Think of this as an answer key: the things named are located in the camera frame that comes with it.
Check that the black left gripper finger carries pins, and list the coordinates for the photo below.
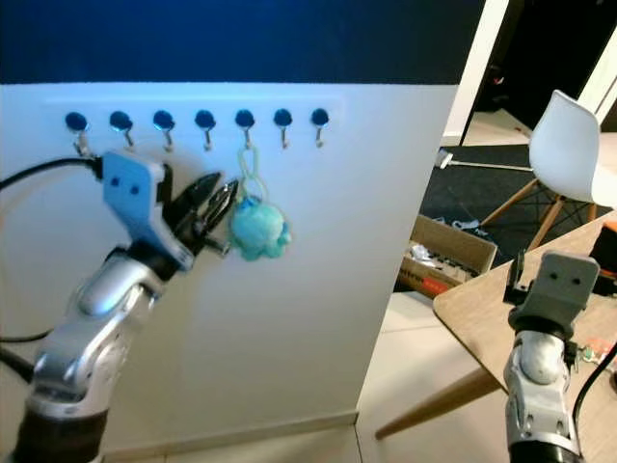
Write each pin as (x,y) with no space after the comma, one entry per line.
(225,212)
(207,191)

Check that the blue knob metal hook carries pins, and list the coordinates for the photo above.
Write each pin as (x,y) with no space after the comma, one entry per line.
(282,118)
(120,121)
(319,117)
(75,122)
(164,120)
(245,118)
(204,119)

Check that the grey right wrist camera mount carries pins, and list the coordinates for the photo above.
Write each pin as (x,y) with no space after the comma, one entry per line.
(564,285)

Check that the wooden table leg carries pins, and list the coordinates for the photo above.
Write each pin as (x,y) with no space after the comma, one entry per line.
(439,405)

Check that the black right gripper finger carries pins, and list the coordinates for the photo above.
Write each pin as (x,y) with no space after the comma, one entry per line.
(514,278)

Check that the black and orange object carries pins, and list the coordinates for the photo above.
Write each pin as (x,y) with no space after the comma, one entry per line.
(609,253)

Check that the open cardboard box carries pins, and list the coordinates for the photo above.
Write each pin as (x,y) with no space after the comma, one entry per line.
(463,251)

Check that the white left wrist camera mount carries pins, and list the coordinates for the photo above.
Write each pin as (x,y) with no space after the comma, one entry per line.
(135,198)

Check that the dark floor rug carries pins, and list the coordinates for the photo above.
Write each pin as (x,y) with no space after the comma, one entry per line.
(472,188)

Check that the white chair with wooden legs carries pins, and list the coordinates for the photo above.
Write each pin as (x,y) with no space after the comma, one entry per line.
(564,145)

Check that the white door frame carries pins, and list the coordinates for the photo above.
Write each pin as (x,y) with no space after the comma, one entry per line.
(603,87)

